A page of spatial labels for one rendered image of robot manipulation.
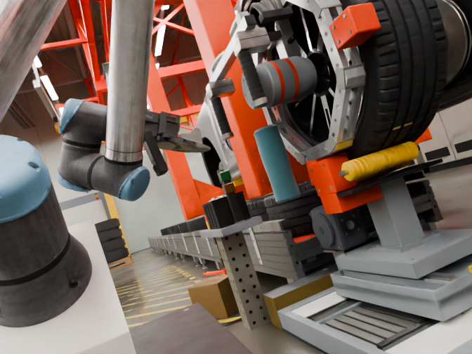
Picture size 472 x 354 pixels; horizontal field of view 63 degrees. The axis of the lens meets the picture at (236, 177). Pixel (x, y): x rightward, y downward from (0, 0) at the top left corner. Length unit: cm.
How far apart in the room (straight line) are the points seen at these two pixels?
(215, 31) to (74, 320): 133
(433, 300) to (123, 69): 91
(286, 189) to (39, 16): 84
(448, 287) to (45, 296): 91
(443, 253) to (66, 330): 96
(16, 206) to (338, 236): 114
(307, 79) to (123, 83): 60
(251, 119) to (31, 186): 117
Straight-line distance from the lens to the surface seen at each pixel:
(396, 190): 134
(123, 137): 90
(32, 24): 83
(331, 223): 150
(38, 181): 62
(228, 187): 148
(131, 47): 87
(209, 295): 205
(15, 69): 81
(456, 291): 115
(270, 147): 129
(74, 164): 101
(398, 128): 120
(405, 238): 134
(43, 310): 74
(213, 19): 179
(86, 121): 100
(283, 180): 128
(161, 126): 102
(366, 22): 103
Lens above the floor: 53
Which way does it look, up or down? 4 degrees up
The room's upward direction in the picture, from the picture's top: 18 degrees counter-clockwise
